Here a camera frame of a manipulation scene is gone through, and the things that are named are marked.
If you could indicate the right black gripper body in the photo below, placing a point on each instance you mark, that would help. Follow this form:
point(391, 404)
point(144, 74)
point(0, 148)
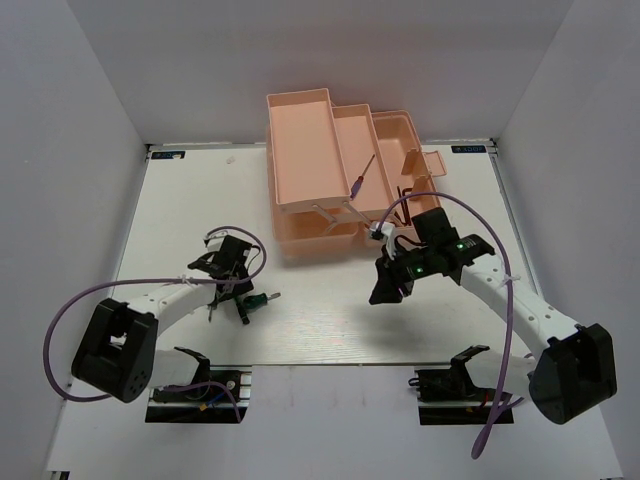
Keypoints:
point(404, 268)

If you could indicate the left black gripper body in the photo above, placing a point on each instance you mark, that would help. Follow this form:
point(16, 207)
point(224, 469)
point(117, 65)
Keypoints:
point(240, 288)

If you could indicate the large brown hex key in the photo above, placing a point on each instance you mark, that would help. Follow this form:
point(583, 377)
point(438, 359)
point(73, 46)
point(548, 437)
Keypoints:
point(404, 205)

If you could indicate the green black screwdriver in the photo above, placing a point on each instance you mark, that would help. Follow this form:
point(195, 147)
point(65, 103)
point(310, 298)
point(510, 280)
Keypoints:
point(211, 307)
point(242, 312)

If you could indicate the stubby green screwdriver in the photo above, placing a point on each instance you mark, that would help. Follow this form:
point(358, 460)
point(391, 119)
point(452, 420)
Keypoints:
point(255, 302)

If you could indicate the blue red screwdriver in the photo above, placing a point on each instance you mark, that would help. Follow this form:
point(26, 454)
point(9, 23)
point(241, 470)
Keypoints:
point(356, 186)

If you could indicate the pink plastic tool box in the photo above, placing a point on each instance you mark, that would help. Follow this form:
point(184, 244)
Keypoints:
point(315, 152)

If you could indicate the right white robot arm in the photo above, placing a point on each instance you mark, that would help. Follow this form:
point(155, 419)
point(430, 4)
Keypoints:
point(569, 368)

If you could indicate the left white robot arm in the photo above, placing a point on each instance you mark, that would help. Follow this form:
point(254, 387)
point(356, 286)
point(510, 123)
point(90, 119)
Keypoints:
point(117, 353)

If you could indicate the left blue label sticker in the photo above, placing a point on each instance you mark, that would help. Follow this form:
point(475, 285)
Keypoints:
point(167, 155)

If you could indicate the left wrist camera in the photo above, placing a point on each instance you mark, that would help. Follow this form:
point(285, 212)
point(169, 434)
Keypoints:
point(213, 241)

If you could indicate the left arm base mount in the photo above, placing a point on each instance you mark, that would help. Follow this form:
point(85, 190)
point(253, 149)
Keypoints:
point(205, 405)

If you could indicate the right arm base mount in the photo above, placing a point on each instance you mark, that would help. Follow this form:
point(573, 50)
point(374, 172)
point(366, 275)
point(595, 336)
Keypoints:
point(444, 400)

